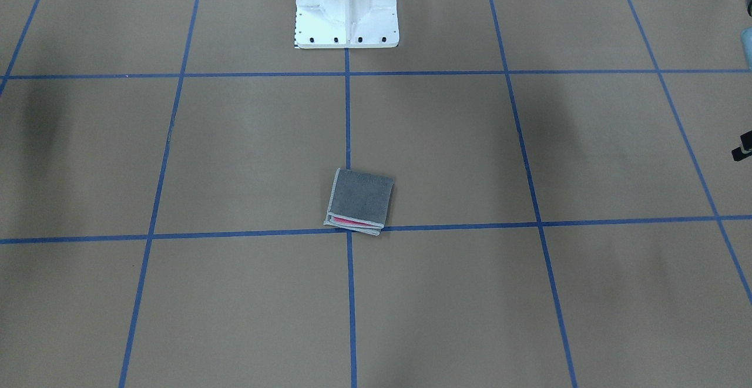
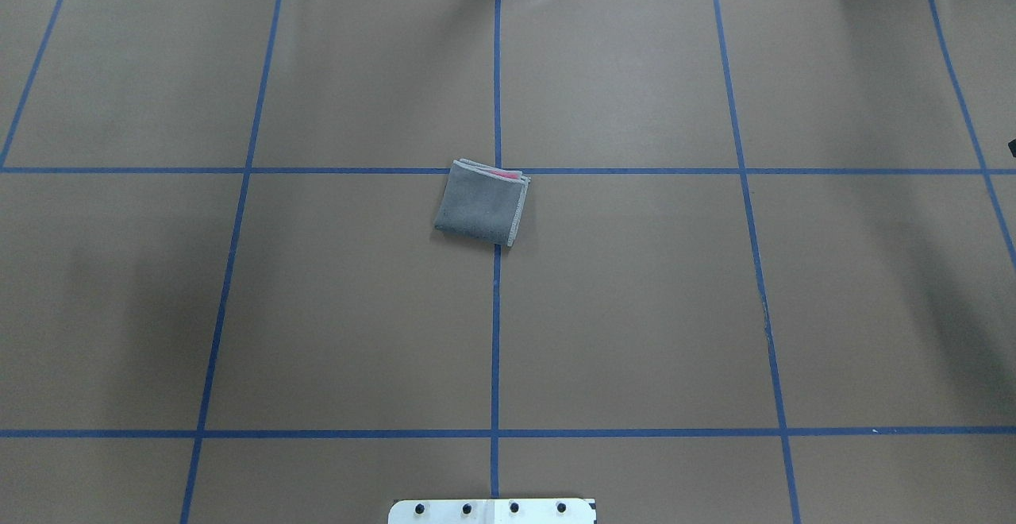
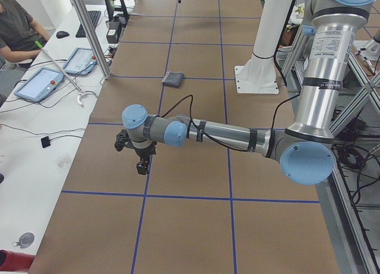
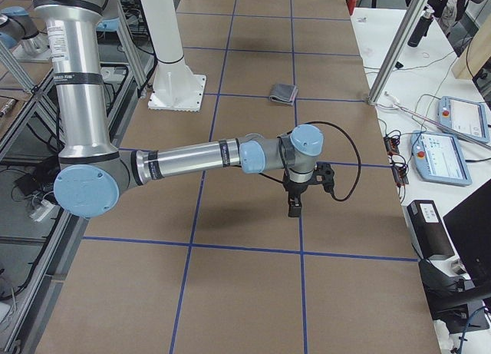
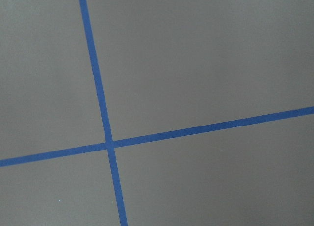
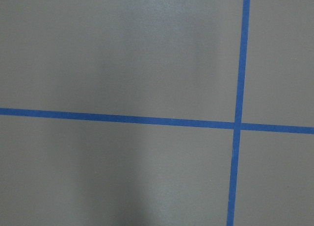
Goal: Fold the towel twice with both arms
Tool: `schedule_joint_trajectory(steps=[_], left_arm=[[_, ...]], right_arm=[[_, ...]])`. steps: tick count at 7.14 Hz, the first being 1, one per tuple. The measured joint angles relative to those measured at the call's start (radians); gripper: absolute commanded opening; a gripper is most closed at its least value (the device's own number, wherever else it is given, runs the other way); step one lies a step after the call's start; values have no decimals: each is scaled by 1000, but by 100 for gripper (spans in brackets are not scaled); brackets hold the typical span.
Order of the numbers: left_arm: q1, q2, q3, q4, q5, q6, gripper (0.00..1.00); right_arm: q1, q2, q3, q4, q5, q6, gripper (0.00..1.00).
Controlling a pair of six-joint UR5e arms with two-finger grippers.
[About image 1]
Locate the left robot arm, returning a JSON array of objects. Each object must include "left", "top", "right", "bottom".
[{"left": 731, "top": 0, "right": 751, "bottom": 161}]

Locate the pink towel with grey edge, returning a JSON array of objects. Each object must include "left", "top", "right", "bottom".
[{"left": 323, "top": 168, "right": 394, "bottom": 236}]

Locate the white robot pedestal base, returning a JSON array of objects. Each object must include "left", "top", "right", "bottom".
[{"left": 294, "top": 0, "right": 400, "bottom": 49}]

